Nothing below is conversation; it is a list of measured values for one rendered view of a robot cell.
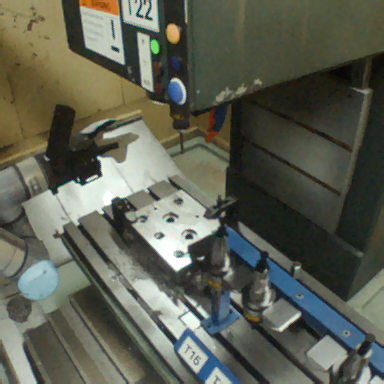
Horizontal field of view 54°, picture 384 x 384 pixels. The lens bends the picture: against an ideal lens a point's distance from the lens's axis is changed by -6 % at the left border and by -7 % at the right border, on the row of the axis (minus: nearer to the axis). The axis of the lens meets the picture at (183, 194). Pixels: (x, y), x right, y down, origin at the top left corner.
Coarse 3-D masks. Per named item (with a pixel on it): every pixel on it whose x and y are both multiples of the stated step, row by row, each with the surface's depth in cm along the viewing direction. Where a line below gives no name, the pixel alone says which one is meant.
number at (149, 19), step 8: (136, 0) 53; (144, 0) 51; (152, 0) 49; (136, 8) 53; (144, 8) 52; (152, 8) 50; (136, 16) 54; (144, 16) 53; (152, 16) 51; (152, 24) 52
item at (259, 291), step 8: (256, 272) 67; (264, 272) 67; (256, 280) 68; (264, 280) 68; (248, 288) 71; (256, 288) 69; (264, 288) 69; (248, 296) 71; (256, 296) 70; (264, 296) 70
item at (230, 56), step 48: (192, 0) 44; (240, 0) 48; (288, 0) 53; (336, 0) 59; (192, 48) 48; (240, 48) 52; (288, 48) 58; (336, 48) 65; (192, 96) 52; (240, 96) 57
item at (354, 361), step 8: (352, 352) 54; (344, 360) 57; (352, 360) 54; (360, 360) 53; (368, 360) 53; (344, 368) 56; (352, 368) 54; (360, 368) 54; (344, 376) 56; (352, 376) 55; (360, 376) 55
